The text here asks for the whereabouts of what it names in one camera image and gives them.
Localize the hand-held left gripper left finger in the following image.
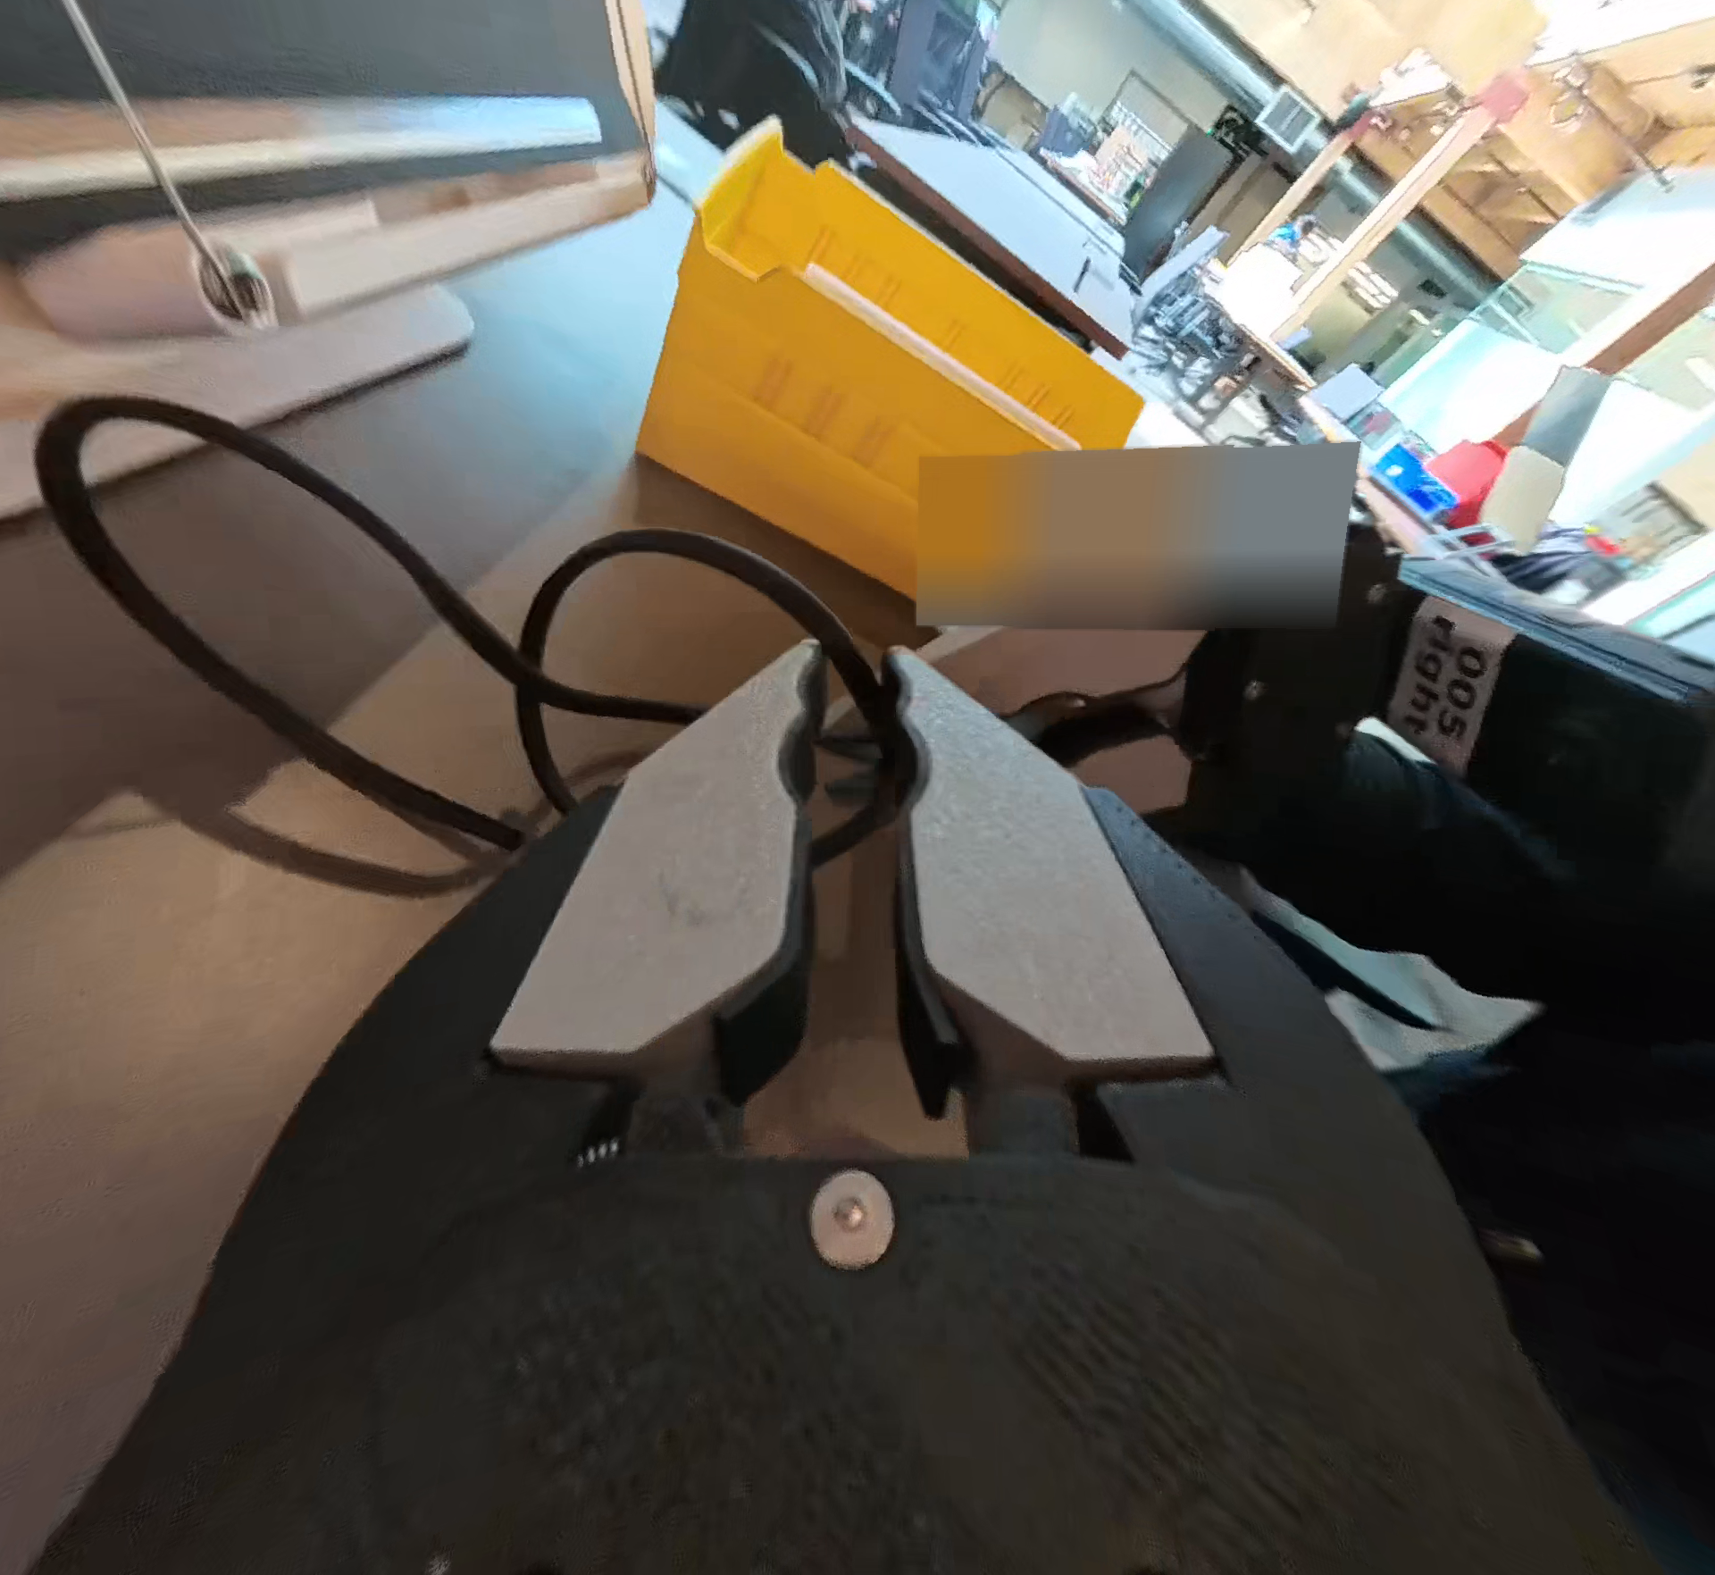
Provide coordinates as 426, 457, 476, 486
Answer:
488, 638, 829, 1104

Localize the grey long table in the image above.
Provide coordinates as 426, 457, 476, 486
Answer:
845, 114, 1141, 357

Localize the white peg handle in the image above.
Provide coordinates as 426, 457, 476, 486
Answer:
799, 261, 1085, 453

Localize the yellow plastic bin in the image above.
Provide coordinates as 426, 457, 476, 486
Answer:
634, 117, 1149, 600

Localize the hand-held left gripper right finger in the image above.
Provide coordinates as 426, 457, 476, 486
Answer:
882, 647, 1217, 1121

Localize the black cable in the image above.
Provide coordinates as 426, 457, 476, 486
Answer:
33, 395, 929, 868

